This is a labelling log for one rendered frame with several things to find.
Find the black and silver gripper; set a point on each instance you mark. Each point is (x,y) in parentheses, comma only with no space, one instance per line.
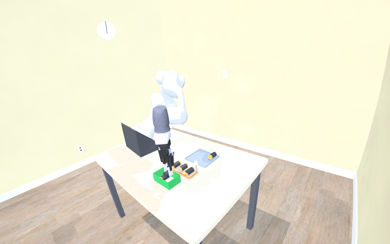
(166,156)

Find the light blue tray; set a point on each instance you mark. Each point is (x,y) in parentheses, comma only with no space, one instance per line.
(201,156)

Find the green open-top box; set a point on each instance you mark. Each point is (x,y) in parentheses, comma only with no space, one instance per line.
(169,183)

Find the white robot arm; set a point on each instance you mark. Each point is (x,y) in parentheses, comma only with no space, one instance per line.
(164,108)

